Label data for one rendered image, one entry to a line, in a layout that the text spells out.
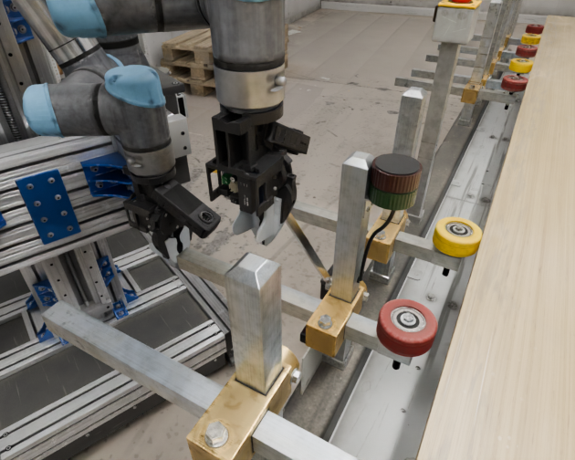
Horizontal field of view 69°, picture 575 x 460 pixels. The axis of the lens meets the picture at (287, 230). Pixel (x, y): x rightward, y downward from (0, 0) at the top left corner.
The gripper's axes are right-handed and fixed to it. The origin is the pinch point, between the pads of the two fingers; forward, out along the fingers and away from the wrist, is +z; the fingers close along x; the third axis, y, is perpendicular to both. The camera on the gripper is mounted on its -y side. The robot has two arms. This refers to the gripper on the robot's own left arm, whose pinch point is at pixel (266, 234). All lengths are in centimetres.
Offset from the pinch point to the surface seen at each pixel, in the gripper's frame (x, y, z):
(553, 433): 40.0, 5.8, 8.8
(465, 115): 11, -129, 25
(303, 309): 6.0, -0.5, 13.1
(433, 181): 11, -80, 29
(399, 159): 15.3, -7.2, -12.5
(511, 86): 23, -123, 10
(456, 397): 29.8, 6.6, 8.8
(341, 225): 9.7, -4.2, -2.2
